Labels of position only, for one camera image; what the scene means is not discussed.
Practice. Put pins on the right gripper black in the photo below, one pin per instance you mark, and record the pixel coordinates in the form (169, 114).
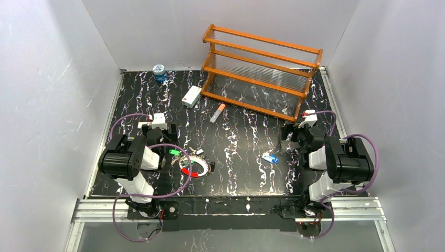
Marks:
(297, 132)

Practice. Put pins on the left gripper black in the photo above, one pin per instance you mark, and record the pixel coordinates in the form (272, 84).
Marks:
(159, 133)

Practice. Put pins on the green key tag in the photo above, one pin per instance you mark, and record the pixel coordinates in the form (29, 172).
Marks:
(174, 152)

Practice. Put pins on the metal key organizer ring red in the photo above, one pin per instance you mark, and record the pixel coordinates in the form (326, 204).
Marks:
(194, 167)

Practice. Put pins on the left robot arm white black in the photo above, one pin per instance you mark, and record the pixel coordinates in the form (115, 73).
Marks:
(124, 159)

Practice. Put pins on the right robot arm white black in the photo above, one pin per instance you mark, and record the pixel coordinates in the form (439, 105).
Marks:
(343, 162)

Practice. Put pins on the white red box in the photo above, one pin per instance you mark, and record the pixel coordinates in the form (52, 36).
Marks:
(191, 97)

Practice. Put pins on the black key tag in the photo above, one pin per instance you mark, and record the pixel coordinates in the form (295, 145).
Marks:
(212, 166)

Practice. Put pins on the orange wooden shelf rack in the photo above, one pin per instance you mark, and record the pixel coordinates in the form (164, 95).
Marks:
(273, 65)

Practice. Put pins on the orange capped tube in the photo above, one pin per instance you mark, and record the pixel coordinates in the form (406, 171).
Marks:
(217, 113)

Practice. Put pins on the blue jar with lid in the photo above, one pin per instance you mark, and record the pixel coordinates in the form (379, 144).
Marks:
(159, 73)

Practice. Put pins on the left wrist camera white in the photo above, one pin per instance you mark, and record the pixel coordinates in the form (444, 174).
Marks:
(158, 120)

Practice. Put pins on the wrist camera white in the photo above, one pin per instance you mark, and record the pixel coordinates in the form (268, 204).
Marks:
(158, 120)
(309, 119)

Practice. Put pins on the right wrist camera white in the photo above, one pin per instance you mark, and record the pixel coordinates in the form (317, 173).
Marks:
(309, 119)

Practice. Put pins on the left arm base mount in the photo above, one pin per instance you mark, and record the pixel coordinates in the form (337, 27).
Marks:
(156, 209)

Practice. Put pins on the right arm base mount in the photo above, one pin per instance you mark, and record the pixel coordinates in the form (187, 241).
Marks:
(308, 220)

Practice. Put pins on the aluminium rail frame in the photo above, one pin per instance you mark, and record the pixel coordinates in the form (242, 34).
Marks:
(231, 208)

